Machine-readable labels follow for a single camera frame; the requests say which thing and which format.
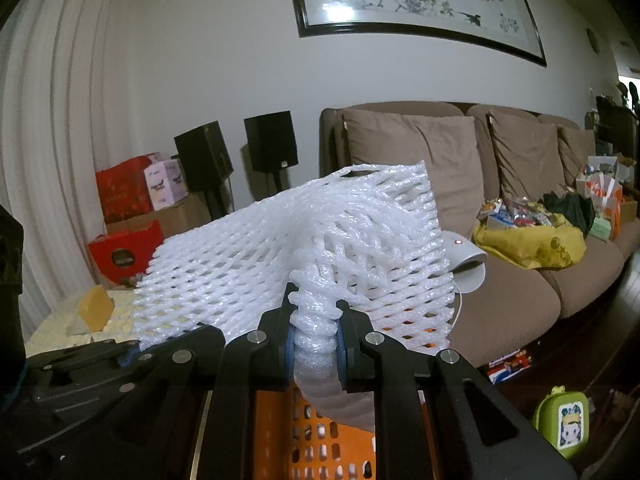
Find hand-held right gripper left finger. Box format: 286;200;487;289
50;282;297;480

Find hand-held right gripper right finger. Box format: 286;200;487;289
335;300;576;480

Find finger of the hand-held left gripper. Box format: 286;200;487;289
30;339;142;368
112;352;173;398

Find orange plastic basket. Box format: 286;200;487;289
252;385;426;480

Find white foam net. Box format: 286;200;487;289
134;160;458;433

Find yellow plaid tablecloth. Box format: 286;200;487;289
24;287;138;358

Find red gift box oval label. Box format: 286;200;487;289
89;220;165;286

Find brown cardboard box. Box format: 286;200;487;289
105;192;213;241

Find white dome lamp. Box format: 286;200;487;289
440;231;488;293

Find brown sofa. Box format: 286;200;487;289
319;101;640;368

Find red gold-print gift box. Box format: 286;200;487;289
96;155;153;224

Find red white blue snack box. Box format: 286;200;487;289
487;347;533;386

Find pink white box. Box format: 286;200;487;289
145;159;188;211

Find black speaker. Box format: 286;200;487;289
244;111;299;173
174;121;234;193

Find large brown sofa cushion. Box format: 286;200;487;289
342;108;485;261

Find yellow cloth bag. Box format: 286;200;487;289
474;210;587;268

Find pile of snack packets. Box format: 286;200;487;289
480;197;568;231

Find green cartoon sticker lunch box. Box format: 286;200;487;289
532;385;590;458

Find white curtain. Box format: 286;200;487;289
0;0;131;311

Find black cloth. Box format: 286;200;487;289
542;191;596;236

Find medium brown sofa cushion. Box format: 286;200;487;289
487;110;576;201

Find orange white paper bag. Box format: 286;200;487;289
585;172;623;238

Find small brown sofa cushion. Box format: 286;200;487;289
557;125;598;186

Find dark wooden furniture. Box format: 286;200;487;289
595;80;640;161

